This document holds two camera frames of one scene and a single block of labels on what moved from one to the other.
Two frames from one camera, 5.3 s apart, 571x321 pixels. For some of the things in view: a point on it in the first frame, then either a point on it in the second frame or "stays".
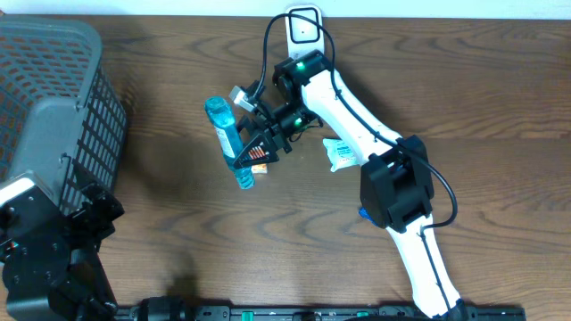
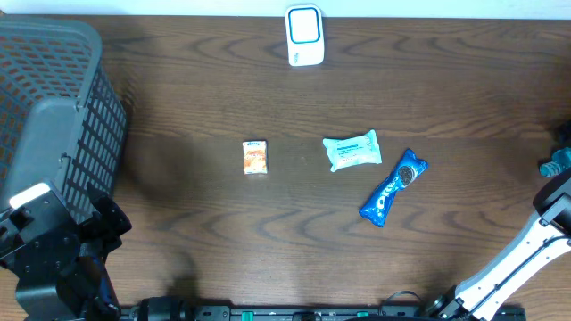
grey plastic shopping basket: x=58 y=106 stays
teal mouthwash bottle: x=220 y=112 → x=560 y=163
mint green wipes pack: x=339 y=154 stays
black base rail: x=284 y=312 stays
